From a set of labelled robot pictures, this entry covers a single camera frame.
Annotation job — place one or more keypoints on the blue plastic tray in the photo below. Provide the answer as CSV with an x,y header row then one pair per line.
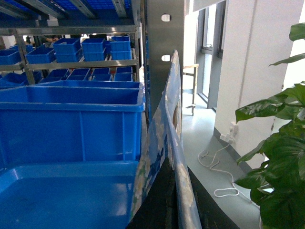
x,y
67,196

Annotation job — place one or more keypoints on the steel rack upright post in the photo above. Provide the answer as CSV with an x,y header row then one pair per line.
x,y
165,28

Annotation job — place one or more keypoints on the flower gift bag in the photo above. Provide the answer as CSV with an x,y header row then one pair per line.
x,y
164,141

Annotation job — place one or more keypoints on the green potted plant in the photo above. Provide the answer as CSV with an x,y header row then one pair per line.
x,y
277,187

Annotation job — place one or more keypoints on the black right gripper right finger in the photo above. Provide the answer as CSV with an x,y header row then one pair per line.
x,y
210,214

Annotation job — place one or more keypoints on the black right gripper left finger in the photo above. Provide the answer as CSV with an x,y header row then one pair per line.
x,y
159,210

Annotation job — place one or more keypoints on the large blue plastic bin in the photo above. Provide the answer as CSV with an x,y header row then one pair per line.
x,y
52,124

